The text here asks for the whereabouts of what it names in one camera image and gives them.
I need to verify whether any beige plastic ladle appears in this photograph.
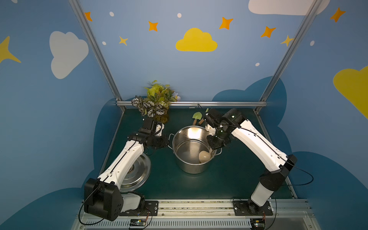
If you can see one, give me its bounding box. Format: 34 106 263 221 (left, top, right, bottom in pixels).
198 150 211 163

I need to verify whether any stainless steel stock pot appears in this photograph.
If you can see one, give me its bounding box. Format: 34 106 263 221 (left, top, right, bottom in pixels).
169 126 222 174

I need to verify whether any steel pot lid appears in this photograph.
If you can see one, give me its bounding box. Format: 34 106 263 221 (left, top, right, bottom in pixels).
120 153 151 193

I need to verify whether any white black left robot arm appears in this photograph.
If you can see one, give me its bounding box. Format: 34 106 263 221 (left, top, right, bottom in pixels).
80 118 168 221

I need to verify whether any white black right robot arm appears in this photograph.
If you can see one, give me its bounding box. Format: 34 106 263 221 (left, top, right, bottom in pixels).
204 108 297 212

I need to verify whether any glass vase with artificial plant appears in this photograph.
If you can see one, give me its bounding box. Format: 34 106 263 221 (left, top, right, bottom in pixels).
131 80 181 124

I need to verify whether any left green circuit board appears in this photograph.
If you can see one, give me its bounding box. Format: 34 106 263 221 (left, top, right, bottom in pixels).
129 219 147 228

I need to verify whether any green circuit board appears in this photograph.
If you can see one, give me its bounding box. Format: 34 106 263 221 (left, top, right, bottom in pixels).
129 219 147 228
250 219 265 230

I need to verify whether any right green circuit board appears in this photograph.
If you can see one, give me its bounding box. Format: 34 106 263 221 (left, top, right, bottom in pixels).
250 219 265 230

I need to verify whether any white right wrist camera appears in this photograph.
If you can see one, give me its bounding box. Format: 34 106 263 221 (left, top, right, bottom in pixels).
205 124 216 136

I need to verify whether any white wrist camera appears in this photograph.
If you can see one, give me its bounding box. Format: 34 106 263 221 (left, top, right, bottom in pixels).
205 124 216 136
154 122 164 136

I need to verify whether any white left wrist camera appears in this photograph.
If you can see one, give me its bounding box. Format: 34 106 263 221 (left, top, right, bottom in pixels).
154 122 164 136

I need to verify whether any green toy shovel wooden handle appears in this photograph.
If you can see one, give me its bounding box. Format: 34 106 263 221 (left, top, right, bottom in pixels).
192 112 202 126

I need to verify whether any aluminium back frame rail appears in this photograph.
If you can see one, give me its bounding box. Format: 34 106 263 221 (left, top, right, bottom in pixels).
116 100 267 107

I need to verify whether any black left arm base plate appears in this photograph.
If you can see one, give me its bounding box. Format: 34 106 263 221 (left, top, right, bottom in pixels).
119 200 159 217

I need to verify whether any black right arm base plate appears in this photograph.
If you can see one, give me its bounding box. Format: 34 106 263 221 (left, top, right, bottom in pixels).
232 199 274 216

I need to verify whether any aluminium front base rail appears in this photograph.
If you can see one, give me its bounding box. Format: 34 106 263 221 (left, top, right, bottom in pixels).
72 198 321 230

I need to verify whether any aluminium left frame post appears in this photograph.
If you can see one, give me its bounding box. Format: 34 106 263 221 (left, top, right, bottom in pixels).
69 0 126 113

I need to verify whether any aluminium frame post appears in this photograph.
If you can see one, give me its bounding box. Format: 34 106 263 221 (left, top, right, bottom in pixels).
69 0 126 113
259 0 323 107

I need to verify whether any aluminium right frame post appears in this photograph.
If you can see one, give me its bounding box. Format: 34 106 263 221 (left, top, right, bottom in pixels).
259 0 323 107

